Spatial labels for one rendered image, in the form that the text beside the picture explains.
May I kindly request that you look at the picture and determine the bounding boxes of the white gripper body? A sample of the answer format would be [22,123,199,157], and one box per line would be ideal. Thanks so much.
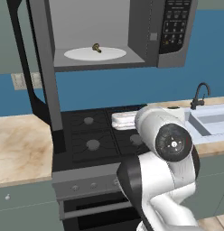
[111,110,139,131]

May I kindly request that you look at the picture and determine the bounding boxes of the grey microwave oven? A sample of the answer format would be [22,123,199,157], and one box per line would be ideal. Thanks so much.
[27,0,199,73]

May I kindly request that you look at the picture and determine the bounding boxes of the grey black microwave door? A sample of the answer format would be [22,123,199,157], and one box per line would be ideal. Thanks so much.
[6,0,68,155]

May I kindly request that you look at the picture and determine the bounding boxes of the black oven door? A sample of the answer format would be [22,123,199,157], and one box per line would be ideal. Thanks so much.
[59,192,145,231]

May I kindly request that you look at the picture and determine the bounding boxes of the grey-green cupboard door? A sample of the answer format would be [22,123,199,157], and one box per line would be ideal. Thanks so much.
[0,200,65,231]

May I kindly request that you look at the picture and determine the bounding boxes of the black gas hob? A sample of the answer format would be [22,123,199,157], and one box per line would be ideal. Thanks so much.
[51,103,152,173]

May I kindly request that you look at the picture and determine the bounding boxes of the grey oven range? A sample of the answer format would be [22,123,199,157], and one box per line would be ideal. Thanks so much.
[51,103,153,231]

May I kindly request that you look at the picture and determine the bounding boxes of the white round turntable plate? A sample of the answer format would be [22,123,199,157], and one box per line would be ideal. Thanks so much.
[63,46,128,62]

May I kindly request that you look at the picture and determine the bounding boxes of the black tap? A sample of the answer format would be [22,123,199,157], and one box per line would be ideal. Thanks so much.
[190,82,211,111]

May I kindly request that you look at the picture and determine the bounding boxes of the small brown food item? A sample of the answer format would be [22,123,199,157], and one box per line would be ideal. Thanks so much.
[91,42,103,54]

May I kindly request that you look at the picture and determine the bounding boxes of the pale blue sink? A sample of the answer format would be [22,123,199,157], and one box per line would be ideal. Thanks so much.
[183,103,224,144]

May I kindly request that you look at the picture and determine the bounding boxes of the grey-green base cupboards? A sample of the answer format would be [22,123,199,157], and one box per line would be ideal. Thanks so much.
[180,152,224,222]

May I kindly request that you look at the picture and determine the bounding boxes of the grey-green drawer front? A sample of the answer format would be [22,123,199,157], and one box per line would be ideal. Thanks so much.
[0,179,59,213]

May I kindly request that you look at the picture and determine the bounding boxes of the grey oven door handle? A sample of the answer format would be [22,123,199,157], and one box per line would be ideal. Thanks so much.
[62,200,134,220]

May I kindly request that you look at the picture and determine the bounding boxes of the white wall socket plate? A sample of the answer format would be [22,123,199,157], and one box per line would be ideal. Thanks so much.
[11,71,43,91]

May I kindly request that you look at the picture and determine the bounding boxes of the black microwave door handle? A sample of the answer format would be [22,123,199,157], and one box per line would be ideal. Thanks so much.
[6,0,52,126]

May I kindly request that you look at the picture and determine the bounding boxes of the grey-green wall cupboards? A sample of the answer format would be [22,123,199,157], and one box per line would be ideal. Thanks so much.
[196,0,224,12]
[0,0,29,75]

